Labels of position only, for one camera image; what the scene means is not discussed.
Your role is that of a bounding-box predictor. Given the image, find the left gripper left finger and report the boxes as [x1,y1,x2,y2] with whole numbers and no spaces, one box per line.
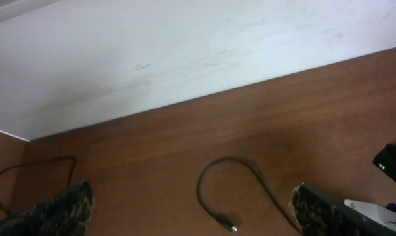
[0,181,95,236]

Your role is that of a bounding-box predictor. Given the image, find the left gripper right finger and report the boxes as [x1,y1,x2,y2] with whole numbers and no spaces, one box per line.
[290,184,396,236]

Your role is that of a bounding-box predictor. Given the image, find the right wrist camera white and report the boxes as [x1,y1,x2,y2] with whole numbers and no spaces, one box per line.
[344,199,396,231]

